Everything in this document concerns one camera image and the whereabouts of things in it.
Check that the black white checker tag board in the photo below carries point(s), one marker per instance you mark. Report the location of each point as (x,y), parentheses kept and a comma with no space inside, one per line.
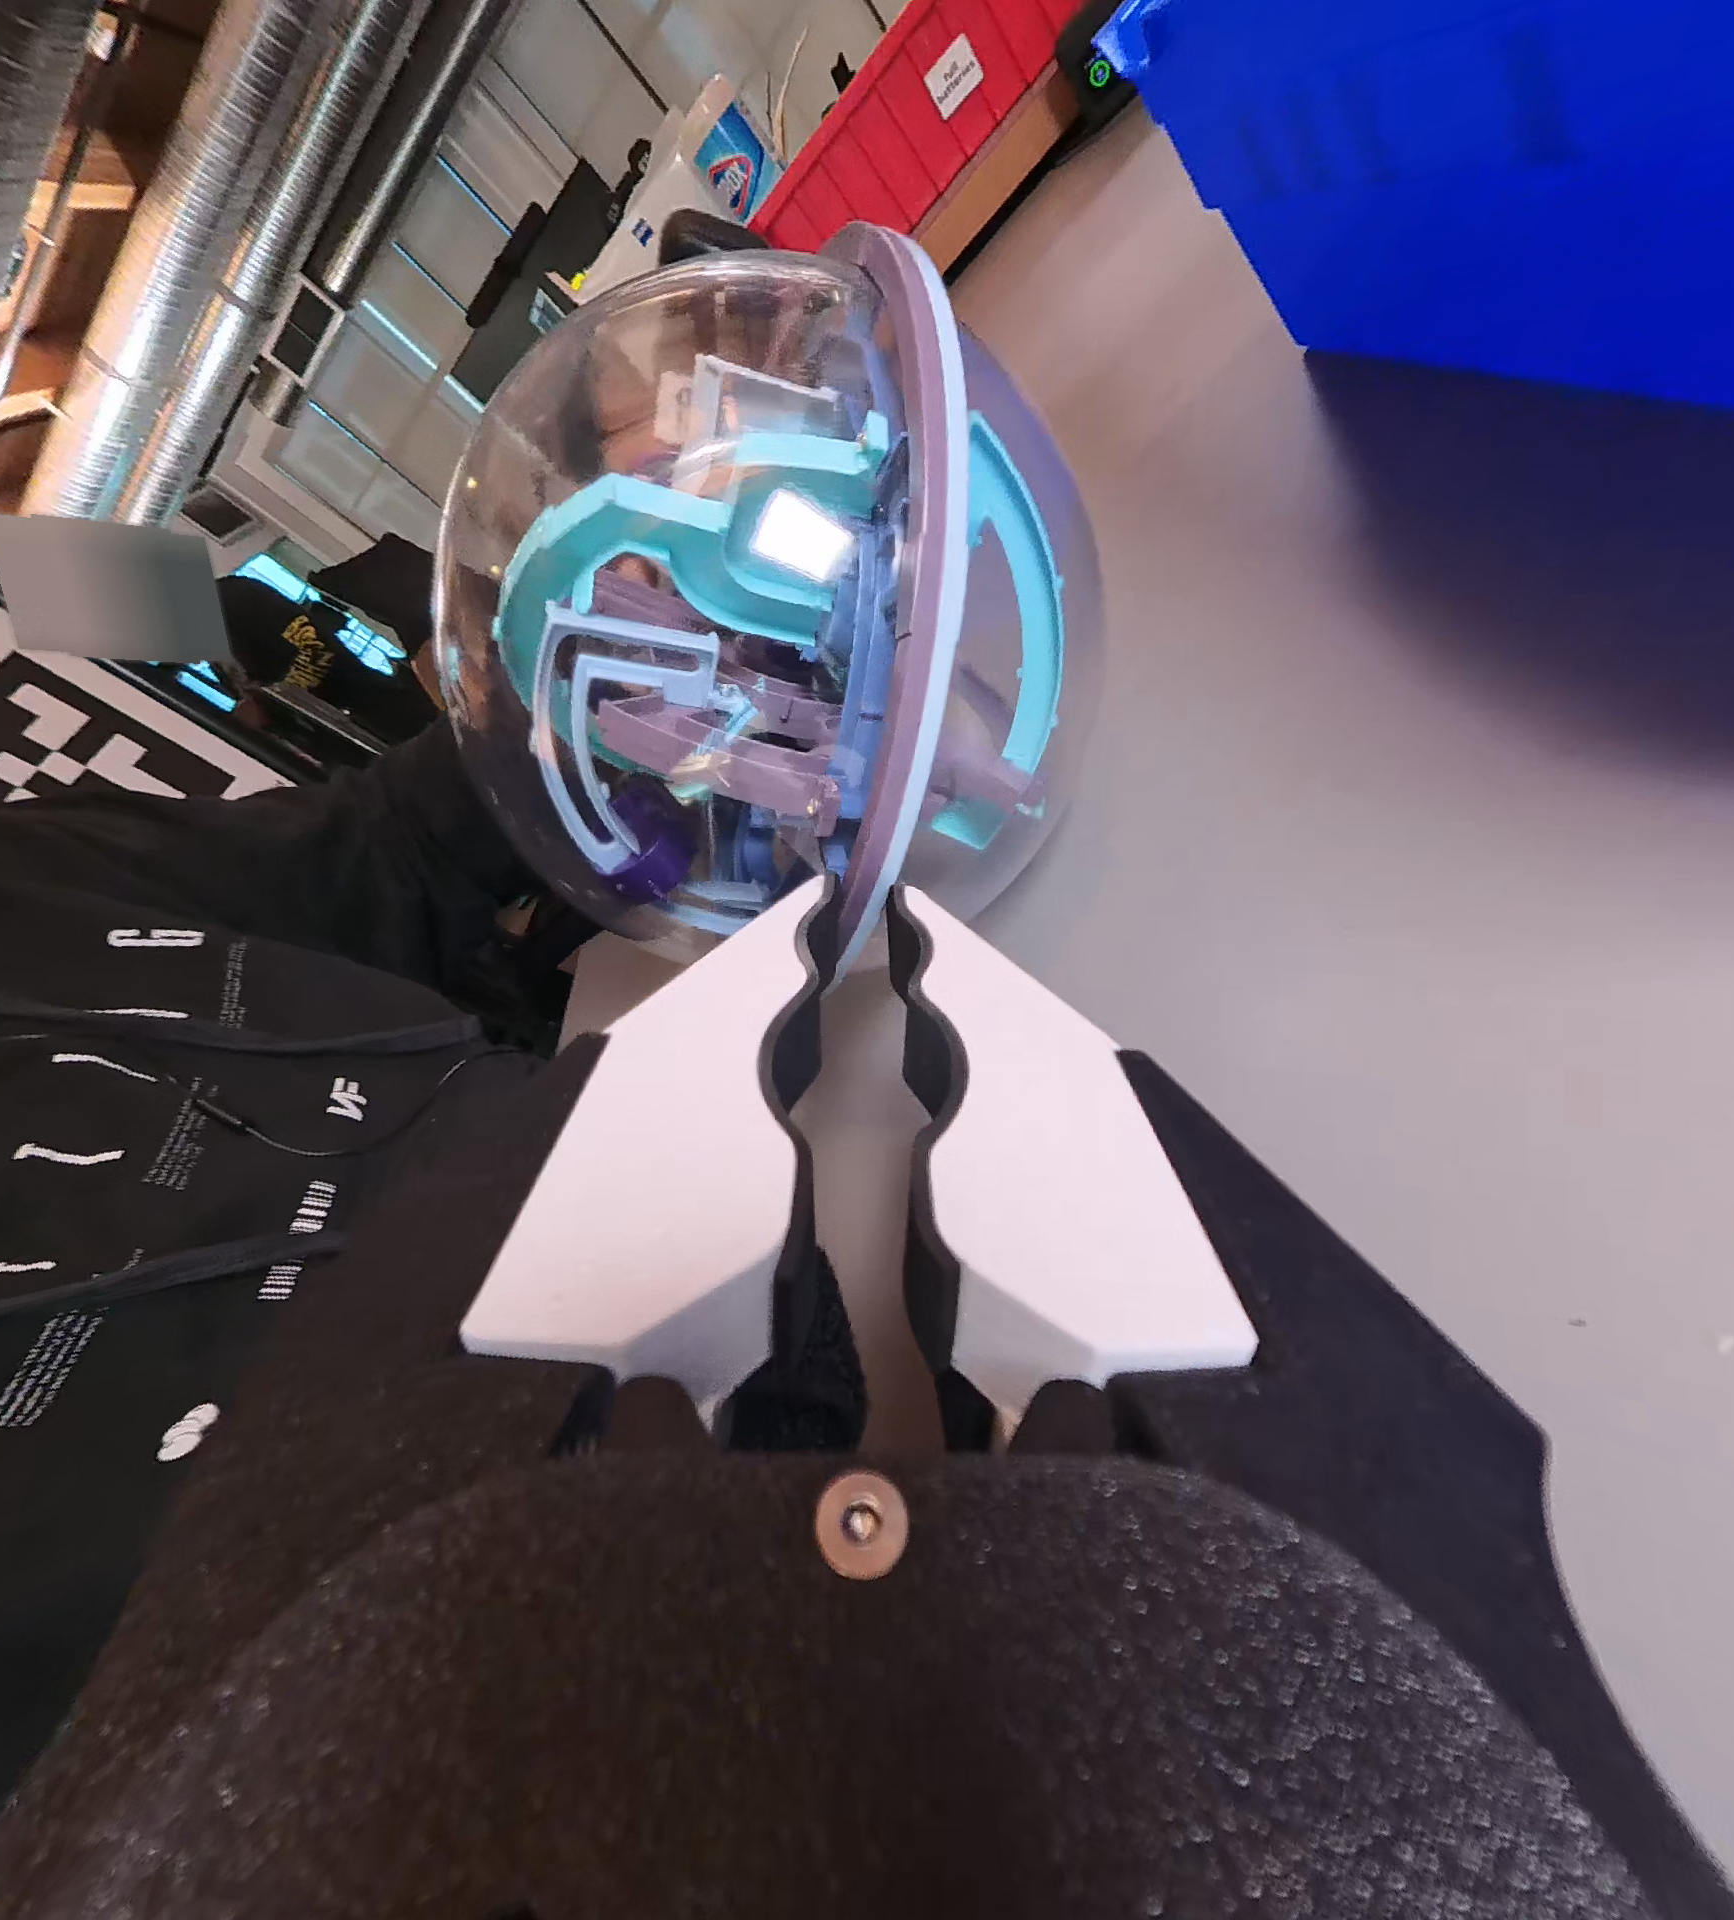
(58,751)

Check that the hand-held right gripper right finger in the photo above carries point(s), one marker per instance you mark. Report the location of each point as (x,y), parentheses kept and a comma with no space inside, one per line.
(1062,1200)

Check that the black battery charger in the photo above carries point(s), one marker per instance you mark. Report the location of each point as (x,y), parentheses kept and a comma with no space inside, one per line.
(1099,67)

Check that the black jacket yellow print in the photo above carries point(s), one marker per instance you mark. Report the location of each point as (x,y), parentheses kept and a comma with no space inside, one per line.
(312,661)

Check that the blue plastic bin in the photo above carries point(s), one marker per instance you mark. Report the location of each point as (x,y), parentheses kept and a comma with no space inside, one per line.
(1482,181)

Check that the white wipes canister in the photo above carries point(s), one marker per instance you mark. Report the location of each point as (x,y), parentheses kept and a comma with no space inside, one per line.
(737,159)

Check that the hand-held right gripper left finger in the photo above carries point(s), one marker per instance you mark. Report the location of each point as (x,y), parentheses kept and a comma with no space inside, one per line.
(642,1185)

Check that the red plastic crate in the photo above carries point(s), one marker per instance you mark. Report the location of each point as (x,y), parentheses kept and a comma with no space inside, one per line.
(927,105)

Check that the clear plastic maze ball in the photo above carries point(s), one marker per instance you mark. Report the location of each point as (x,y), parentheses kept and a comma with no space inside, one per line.
(687,601)

